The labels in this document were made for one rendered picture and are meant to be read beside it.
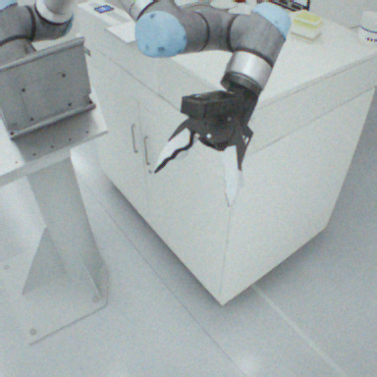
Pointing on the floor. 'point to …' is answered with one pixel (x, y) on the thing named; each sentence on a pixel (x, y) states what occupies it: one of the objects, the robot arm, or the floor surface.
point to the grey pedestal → (57, 260)
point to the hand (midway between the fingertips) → (187, 188)
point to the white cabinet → (175, 234)
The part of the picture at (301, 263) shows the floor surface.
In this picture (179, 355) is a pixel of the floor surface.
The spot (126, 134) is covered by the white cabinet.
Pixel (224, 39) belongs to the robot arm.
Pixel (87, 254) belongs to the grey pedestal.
